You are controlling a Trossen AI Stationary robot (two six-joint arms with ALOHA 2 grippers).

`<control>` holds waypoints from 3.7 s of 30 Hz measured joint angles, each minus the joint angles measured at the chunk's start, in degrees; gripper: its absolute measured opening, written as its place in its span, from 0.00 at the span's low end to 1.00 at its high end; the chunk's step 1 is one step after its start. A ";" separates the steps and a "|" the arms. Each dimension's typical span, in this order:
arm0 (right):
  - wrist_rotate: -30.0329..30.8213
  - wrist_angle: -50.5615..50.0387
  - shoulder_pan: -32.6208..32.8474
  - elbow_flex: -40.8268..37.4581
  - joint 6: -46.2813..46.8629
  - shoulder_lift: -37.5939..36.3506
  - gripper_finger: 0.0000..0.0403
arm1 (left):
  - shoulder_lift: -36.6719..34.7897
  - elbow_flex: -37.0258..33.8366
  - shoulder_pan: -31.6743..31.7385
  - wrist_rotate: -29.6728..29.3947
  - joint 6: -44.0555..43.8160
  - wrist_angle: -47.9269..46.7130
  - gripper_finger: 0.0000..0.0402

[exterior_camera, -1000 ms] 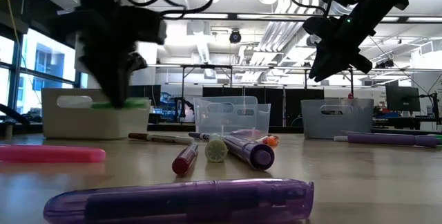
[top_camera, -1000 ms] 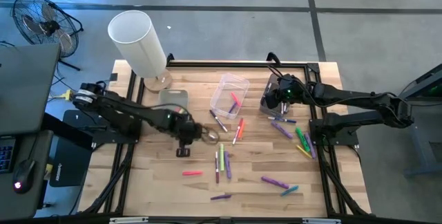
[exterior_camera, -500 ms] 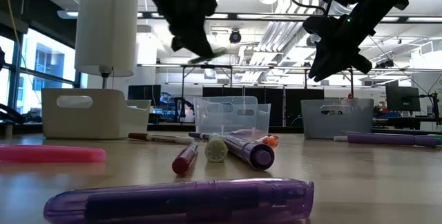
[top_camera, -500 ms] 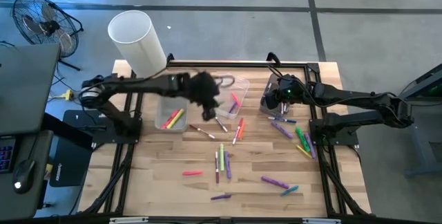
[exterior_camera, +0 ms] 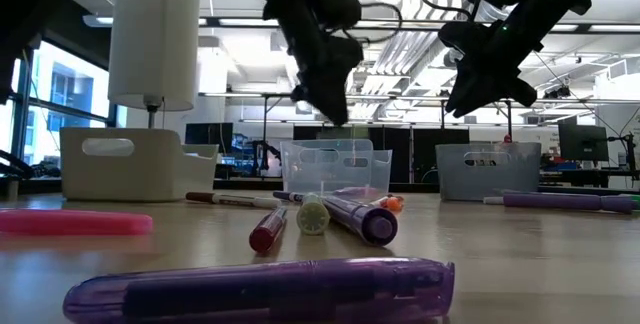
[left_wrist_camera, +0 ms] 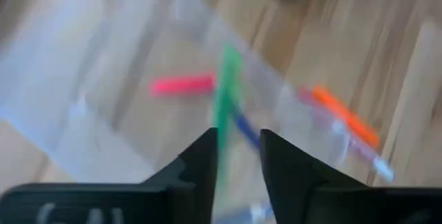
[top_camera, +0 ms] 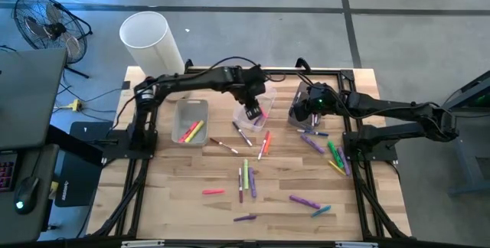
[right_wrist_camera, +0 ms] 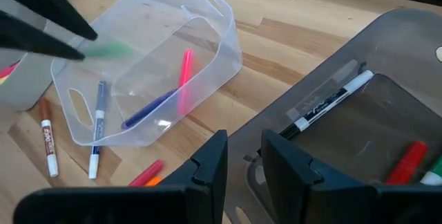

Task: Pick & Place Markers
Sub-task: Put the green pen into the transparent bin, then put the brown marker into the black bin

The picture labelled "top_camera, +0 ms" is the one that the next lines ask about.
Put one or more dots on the backlit black keyboard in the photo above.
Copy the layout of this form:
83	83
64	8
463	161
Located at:
7	171

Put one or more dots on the light grey plastic bin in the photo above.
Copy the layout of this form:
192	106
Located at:
187	112

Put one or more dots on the light green highlighter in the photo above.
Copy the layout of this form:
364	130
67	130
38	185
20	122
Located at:
246	174

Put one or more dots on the small black square tag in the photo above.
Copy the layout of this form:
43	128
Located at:
126	85

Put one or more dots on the small blue-purple highlighter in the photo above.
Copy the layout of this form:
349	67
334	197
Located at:
259	121

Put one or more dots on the black computer box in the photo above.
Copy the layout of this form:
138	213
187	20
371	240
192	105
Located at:
76	183

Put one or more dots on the dark red thin marker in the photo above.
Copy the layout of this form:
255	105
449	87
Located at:
240	185

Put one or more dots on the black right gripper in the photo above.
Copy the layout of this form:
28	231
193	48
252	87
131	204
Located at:
317	100

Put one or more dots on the large yellow highlighter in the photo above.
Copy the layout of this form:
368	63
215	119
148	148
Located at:
195	131

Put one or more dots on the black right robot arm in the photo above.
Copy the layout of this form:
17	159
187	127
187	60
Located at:
383	106

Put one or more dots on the black computer mouse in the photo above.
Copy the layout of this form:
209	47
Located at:
27	192

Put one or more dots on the dark grey plastic bin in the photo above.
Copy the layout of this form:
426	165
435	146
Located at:
306	125

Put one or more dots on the dark green highlighter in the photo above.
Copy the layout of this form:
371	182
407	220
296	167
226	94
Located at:
335	154

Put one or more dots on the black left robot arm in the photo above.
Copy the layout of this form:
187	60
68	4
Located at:
191	81

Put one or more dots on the small purple highlighter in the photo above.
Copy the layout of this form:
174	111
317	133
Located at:
245	218

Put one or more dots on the pink cap thin marker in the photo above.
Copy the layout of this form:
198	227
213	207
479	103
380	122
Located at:
262	150

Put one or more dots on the small pink highlighter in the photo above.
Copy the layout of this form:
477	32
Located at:
213	192

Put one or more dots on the blue cap thin marker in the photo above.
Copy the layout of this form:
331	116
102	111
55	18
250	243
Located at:
312	132

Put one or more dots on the large pink highlighter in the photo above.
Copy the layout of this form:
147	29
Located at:
188	131

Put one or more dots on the grey computer monitor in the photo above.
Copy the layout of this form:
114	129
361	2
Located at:
27	98

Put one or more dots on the clear plastic bin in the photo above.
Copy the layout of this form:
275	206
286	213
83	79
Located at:
243	119

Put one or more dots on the black cap thin marker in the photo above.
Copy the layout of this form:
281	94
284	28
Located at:
297	97

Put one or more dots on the brown cap thin marker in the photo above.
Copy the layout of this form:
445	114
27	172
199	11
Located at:
224	145

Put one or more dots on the yellow power plug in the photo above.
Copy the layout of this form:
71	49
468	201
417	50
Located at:
75	105

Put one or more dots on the blue-grey metal cart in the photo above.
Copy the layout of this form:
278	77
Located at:
471	141

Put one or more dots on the dark side desk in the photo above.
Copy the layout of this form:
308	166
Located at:
42	164

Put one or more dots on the blue highlighter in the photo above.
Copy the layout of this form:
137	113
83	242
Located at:
321	211

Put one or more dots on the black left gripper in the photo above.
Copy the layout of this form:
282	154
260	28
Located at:
249	85

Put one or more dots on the white frame bracket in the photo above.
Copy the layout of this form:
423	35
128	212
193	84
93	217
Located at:
356	245
141	244

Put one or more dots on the slim purple highlighter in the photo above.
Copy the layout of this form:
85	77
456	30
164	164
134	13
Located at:
343	160

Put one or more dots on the slim yellow highlighter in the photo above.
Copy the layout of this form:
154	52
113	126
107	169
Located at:
336	167

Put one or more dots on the orange highlighter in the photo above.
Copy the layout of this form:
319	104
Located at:
267	143

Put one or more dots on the white shade table lamp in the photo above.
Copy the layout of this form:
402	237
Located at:
151	45

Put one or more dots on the red-pink highlighter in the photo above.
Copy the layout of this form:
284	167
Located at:
264	113

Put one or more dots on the black floor fan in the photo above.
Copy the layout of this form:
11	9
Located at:
55	30

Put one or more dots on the red cap thin marker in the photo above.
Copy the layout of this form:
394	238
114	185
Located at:
313	119

